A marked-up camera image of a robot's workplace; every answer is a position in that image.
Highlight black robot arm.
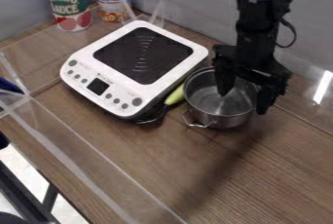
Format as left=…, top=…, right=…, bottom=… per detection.
left=212, top=0, right=296, bottom=115

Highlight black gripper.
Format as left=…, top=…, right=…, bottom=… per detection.
left=213, top=24, right=291, bottom=115

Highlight green handled metal spoon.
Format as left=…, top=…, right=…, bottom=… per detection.
left=133, top=84, right=184, bottom=125

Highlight white and black stove top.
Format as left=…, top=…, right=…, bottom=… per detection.
left=60, top=20, right=208, bottom=120

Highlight clear acrylic barrier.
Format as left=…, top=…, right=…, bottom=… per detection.
left=0, top=52, right=187, bottom=224

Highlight tomato sauce can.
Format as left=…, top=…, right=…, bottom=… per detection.
left=49, top=0, right=92, bottom=32

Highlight silver steel pot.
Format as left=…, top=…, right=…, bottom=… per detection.
left=181, top=66, right=257, bottom=130

